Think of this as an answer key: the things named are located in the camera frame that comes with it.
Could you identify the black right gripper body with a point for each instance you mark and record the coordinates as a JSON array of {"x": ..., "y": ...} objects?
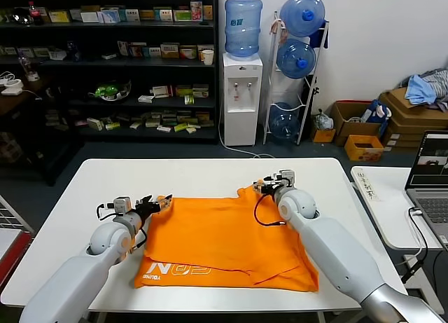
[{"x": 272, "y": 188}]

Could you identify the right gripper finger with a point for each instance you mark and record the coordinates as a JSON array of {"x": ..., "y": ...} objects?
[
  {"x": 259, "y": 189},
  {"x": 262, "y": 182}
]

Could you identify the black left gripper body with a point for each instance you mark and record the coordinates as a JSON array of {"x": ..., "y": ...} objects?
[{"x": 147, "y": 211}]

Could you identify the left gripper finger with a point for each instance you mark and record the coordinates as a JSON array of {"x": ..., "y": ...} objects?
[
  {"x": 164, "y": 204},
  {"x": 146, "y": 201}
]

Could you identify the orange t-shirt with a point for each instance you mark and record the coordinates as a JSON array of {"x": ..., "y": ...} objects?
[{"x": 217, "y": 239}]

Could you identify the large white table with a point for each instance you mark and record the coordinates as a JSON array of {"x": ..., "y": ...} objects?
[{"x": 87, "y": 197}]

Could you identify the white water dispenser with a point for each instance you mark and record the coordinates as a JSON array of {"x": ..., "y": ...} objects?
[{"x": 241, "y": 125}]

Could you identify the small yellow carton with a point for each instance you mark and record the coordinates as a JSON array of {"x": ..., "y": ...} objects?
[{"x": 323, "y": 135}]

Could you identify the pink white flat box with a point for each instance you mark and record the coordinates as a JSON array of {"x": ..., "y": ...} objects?
[{"x": 163, "y": 128}]

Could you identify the lime green flat box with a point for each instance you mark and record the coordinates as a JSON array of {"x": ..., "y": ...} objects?
[
  {"x": 180, "y": 127},
  {"x": 112, "y": 126}
]

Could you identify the grey plastic bag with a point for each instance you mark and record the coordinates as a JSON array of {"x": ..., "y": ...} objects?
[{"x": 322, "y": 121}]

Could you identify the orange yellow box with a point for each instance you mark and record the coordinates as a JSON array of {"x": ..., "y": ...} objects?
[{"x": 202, "y": 118}]

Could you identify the white metal jug rack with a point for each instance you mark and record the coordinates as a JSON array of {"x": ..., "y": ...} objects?
[{"x": 308, "y": 103}]

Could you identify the cream white carton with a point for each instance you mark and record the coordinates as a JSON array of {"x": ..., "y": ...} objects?
[{"x": 94, "y": 124}]

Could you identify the white strip with handwriting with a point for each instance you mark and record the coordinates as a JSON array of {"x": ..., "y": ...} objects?
[{"x": 365, "y": 185}]

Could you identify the orange cardboard box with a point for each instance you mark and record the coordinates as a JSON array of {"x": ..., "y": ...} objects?
[{"x": 364, "y": 153}]

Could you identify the open brown cardboard box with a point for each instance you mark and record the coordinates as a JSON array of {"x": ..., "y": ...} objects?
[{"x": 353, "y": 129}]

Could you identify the small green box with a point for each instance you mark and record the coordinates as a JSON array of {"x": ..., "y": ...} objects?
[{"x": 189, "y": 99}]

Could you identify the white red medicine box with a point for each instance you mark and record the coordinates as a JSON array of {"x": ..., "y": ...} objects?
[{"x": 161, "y": 91}]

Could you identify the small white side table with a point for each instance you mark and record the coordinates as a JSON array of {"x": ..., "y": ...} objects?
[{"x": 388, "y": 203}]

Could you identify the blue white bag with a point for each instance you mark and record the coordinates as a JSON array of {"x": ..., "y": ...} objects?
[{"x": 379, "y": 111}]

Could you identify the white paper cup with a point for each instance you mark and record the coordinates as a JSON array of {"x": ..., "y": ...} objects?
[{"x": 207, "y": 57}]

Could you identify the black shelf unit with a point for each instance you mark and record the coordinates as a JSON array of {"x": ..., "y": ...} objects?
[{"x": 157, "y": 63}]

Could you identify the red white cart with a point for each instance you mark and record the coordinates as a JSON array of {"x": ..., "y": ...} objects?
[{"x": 14, "y": 249}]

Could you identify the cardboard box with labels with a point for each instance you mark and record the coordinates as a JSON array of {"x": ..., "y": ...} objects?
[{"x": 402, "y": 132}]

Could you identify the white blue medicine box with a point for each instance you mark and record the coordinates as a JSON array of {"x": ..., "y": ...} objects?
[{"x": 154, "y": 52}]

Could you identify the small white box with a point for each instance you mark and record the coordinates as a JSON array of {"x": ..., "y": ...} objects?
[{"x": 108, "y": 56}]

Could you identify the colourful medicine box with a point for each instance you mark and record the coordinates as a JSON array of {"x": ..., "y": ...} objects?
[{"x": 137, "y": 50}]

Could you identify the white orange medicine box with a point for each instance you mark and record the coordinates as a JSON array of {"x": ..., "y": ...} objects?
[
  {"x": 169, "y": 50},
  {"x": 163, "y": 15}
]

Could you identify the upright blue water jug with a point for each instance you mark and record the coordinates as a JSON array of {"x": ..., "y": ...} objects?
[{"x": 243, "y": 30}]

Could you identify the white red standing box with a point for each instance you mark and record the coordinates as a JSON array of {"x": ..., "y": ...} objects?
[{"x": 122, "y": 49}]

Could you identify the pink cloth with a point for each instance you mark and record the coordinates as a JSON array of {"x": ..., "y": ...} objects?
[{"x": 274, "y": 27}]

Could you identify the large flat cardboard box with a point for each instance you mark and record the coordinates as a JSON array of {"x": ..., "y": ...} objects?
[{"x": 402, "y": 101}]

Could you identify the dark wooden desk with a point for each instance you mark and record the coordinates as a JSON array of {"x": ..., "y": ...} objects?
[{"x": 21, "y": 104}]

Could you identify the grey laptop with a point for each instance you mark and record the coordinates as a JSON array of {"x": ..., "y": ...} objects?
[{"x": 434, "y": 206}]

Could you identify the dark blue bottle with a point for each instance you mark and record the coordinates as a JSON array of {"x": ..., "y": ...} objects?
[{"x": 73, "y": 51}]

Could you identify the white open box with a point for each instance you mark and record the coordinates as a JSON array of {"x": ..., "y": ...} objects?
[{"x": 57, "y": 55}]

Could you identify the clear plastic bottle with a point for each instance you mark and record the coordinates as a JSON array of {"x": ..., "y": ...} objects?
[{"x": 29, "y": 69}]

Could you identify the white flat device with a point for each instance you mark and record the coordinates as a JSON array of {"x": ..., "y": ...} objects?
[{"x": 12, "y": 87}]

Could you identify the light blue garment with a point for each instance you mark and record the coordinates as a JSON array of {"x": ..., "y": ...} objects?
[{"x": 420, "y": 90}]

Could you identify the tall colourful box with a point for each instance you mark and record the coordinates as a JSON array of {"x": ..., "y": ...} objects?
[{"x": 196, "y": 10}]

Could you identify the light blue box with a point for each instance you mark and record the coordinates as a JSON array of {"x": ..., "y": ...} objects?
[{"x": 109, "y": 17}]

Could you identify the striped grey garment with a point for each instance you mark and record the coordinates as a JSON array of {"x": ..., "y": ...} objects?
[{"x": 439, "y": 83}]

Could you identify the cola bottle red cap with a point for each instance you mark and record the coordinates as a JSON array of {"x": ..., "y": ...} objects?
[{"x": 32, "y": 14}]

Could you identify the clear glass bowl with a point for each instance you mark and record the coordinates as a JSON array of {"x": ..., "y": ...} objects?
[{"x": 20, "y": 17}]

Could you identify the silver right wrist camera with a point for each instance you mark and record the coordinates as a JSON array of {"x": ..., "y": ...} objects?
[{"x": 286, "y": 178}]

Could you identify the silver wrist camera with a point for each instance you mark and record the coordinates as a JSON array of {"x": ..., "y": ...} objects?
[
  {"x": 122, "y": 205},
  {"x": 286, "y": 178}
]

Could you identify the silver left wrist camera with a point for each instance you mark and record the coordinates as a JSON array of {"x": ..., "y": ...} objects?
[{"x": 122, "y": 205}]

